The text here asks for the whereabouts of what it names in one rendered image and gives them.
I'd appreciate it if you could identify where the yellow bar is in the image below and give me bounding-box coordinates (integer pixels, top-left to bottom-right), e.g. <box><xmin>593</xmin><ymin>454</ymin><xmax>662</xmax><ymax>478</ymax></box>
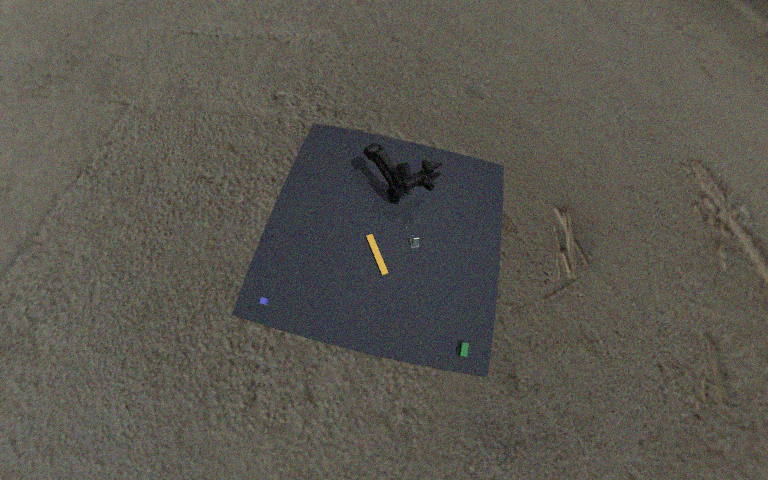
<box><xmin>366</xmin><ymin>234</ymin><xmax>388</xmax><ymax>276</ymax></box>

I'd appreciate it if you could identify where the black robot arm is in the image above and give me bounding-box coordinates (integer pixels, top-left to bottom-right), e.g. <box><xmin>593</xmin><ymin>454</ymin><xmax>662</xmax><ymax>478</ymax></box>
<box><xmin>364</xmin><ymin>143</ymin><xmax>435</xmax><ymax>204</ymax></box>

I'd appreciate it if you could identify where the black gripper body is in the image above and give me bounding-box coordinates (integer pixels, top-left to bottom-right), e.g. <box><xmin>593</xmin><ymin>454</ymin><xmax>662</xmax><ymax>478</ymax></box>
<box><xmin>412</xmin><ymin>159</ymin><xmax>433</xmax><ymax>187</ymax></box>

